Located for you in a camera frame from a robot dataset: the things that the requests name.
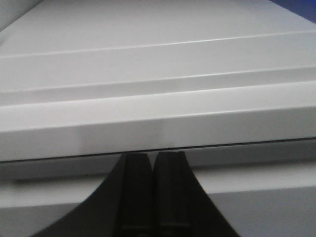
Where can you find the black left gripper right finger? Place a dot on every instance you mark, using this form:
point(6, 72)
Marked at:
point(182, 207)

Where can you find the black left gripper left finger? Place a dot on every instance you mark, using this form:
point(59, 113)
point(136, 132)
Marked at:
point(121, 206)

